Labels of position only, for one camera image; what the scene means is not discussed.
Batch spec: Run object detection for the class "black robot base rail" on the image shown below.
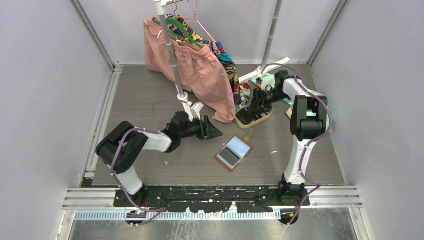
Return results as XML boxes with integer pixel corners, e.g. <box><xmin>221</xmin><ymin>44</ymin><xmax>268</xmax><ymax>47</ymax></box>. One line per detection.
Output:
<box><xmin>113</xmin><ymin>185</ymin><xmax>311</xmax><ymax>214</ymax></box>

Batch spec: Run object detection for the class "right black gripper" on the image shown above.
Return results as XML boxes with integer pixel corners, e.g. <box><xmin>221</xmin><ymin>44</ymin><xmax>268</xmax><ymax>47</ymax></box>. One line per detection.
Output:
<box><xmin>246</xmin><ymin>88</ymin><xmax>288</xmax><ymax>116</ymax></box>

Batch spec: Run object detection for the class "colourful comic print garment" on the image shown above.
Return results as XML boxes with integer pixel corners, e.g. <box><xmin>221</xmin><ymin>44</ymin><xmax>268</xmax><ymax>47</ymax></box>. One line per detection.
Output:
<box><xmin>166</xmin><ymin>13</ymin><xmax>252</xmax><ymax>111</ymax></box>

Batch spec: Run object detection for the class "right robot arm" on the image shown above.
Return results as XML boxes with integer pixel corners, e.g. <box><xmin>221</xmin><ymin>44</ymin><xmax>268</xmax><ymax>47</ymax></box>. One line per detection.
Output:
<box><xmin>236</xmin><ymin>70</ymin><xmax>332</xmax><ymax>206</ymax></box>

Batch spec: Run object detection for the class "pink skirt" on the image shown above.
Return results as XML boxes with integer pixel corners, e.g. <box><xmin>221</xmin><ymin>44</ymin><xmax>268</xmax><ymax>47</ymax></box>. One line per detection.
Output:
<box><xmin>143</xmin><ymin>17</ymin><xmax>236</xmax><ymax>123</ymax></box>

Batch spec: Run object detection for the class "white clothes rack post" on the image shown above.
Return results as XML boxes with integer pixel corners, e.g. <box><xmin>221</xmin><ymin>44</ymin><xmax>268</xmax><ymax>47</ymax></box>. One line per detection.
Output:
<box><xmin>239</xmin><ymin>0</ymin><xmax>290</xmax><ymax>84</ymax></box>
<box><xmin>153</xmin><ymin>0</ymin><xmax>194</xmax><ymax>121</ymax></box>

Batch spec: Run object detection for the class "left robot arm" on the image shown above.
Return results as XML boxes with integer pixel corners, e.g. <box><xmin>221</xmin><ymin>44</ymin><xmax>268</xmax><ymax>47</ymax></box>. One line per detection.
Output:
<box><xmin>95</xmin><ymin>111</ymin><xmax>223</xmax><ymax>207</ymax></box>

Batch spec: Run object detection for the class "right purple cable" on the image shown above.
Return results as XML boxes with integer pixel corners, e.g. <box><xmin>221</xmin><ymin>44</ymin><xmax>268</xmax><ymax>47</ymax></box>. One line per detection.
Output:
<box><xmin>258</xmin><ymin>63</ymin><xmax>333</xmax><ymax>227</ymax></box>

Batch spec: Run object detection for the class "beige oval card tray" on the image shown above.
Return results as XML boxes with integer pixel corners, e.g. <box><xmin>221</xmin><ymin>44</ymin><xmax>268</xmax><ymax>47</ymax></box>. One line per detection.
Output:
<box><xmin>234</xmin><ymin>104</ymin><xmax>273</xmax><ymax>130</ymax></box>

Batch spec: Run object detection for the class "green clothes hanger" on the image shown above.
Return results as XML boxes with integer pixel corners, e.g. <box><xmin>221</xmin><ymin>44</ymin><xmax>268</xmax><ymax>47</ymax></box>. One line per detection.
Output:
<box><xmin>164</xmin><ymin>17</ymin><xmax>203</xmax><ymax>49</ymax></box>

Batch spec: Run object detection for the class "pink wire hanger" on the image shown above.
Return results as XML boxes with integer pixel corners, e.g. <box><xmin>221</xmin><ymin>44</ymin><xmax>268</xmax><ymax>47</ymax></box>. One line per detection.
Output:
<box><xmin>180</xmin><ymin>0</ymin><xmax>217</xmax><ymax>43</ymax></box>

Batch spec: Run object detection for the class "mint cartoon print cloth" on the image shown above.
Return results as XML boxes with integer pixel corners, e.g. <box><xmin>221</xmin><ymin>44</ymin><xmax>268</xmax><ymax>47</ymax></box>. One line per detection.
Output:
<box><xmin>251</xmin><ymin>73</ymin><xmax>333</xmax><ymax>135</ymax></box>

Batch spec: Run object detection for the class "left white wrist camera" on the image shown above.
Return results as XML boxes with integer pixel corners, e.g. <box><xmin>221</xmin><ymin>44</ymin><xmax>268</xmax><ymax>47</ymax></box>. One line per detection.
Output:
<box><xmin>189</xmin><ymin>101</ymin><xmax>204</xmax><ymax>121</ymax></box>

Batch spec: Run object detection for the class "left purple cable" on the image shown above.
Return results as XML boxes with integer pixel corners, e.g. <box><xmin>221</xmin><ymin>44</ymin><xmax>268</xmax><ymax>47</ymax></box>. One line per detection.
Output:
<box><xmin>109</xmin><ymin>98</ymin><xmax>191</xmax><ymax>226</ymax></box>

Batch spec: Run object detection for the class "white clothes rack left post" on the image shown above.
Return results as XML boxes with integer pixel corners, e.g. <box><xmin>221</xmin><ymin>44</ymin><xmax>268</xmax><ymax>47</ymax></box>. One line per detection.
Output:
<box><xmin>153</xmin><ymin>0</ymin><xmax>194</xmax><ymax>121</ymax></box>

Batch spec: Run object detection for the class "brown leather card holder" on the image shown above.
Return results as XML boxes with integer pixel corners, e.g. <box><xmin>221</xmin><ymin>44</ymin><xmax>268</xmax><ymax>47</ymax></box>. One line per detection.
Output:
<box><xmin>214</xmin><ymin>134</ymin><xmax>253</xmax><ymax>173</ymax></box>

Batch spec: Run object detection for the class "white clothes rack right post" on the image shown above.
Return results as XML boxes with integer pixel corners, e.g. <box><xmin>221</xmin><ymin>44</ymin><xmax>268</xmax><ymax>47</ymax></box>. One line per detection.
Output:
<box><xmin>239</xmin><ymin>0</ymin><xmax>290</xmax><ymax>84</ymax></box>

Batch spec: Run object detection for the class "purple cable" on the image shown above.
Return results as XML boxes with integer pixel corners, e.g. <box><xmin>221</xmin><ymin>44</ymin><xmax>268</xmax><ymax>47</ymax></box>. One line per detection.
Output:
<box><xmin>258</xmin><ymin>63</ymin><xmax>333</xmax><ymax>227</ymax></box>
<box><xmin>109</xmin><ymin>98</ymin><xmax>191</xmax><ymax>226</ymax></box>

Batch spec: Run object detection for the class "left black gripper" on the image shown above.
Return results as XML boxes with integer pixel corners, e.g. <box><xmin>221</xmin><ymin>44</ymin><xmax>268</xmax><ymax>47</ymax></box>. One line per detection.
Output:
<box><xmin>179</xmin><ymin>115</ymin><xmax>223</xmax><ymax>140</ymax></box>

